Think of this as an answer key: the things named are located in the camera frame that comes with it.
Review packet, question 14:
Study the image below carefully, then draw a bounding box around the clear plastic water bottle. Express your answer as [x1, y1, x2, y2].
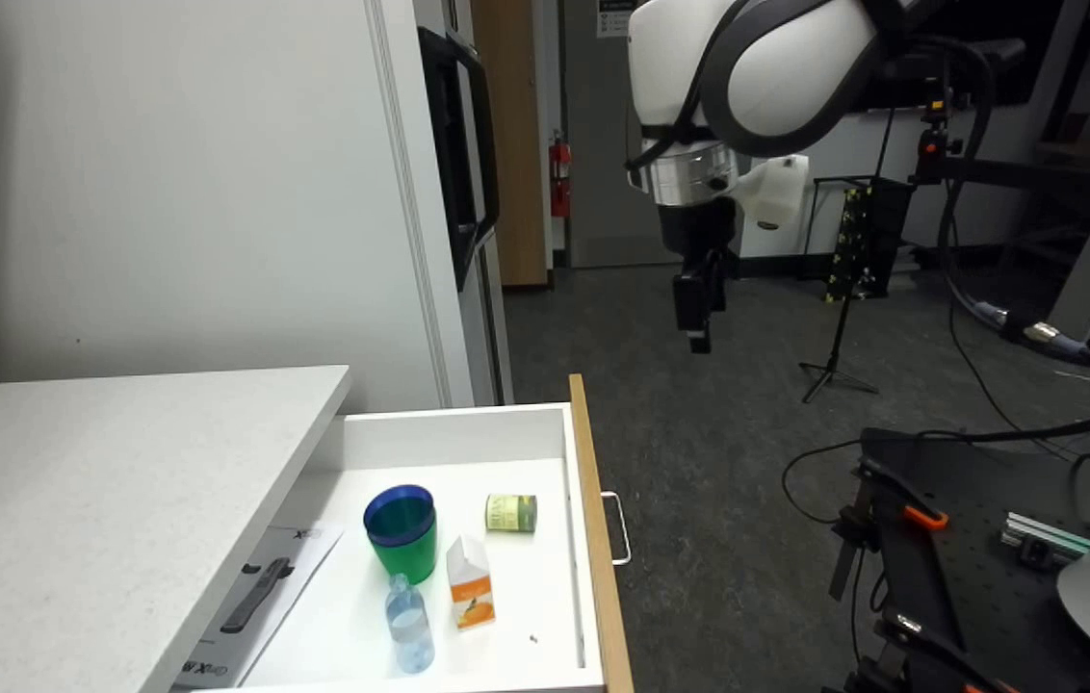
[380, 573, 441, 679]

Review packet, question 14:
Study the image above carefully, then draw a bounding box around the wooden wall panel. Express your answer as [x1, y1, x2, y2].
[469, 0, 556, 288]

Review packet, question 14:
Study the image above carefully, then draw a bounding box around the small orange bottle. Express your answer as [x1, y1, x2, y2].
[444, 532, 500, 636]

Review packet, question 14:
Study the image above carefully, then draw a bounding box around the grey door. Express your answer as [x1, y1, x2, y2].
[560, 0, 701, 269]

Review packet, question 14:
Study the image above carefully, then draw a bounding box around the wooden front white drawer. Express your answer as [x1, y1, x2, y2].
[168, 369, 641, 693]

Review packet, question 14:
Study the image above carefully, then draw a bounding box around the black robot cable with connector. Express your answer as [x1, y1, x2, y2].
[940, 52, 1090, 376]

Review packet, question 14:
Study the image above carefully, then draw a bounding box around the black drawer slide rail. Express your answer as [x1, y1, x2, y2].
[215, 555, 295, 636]

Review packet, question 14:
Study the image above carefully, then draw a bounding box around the silver drawer handle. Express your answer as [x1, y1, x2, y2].
[598, 491, 636, 570]

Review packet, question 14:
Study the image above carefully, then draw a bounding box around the blue green plastic cup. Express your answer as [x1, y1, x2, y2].
[360, 482, 444, 589]

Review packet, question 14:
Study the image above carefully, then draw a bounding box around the black camera on boom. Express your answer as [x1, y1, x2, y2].
[910, 79, 1090, 226]

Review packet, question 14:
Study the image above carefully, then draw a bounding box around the thick black floor cable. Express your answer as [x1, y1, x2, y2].
[923, 382, 1090, 446]

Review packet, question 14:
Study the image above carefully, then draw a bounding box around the orange clamp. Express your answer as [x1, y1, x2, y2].
[900, 501, 955, 538]

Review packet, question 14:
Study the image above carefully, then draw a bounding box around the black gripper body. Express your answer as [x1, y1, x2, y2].
[658, 198, 745, 284]

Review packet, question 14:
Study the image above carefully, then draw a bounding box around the teal white tool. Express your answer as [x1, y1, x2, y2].
[1003, 510, 1090, 561]

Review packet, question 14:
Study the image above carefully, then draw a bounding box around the black light stand tripod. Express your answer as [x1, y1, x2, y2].
[799, 111, 905, 403]

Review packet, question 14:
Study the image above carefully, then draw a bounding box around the black refrigerator dispenser panel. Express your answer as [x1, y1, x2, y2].
[417, 22, 506, 294]

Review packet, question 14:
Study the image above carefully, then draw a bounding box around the red fire extinguisher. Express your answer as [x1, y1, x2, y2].
[548, 131, 574, 225]

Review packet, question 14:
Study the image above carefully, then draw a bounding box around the white paper notice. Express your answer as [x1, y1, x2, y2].
[593, 0, 641, 38]

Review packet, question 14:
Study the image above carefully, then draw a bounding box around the black LED light panel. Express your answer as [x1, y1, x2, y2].
[823, 172, 918, 310]

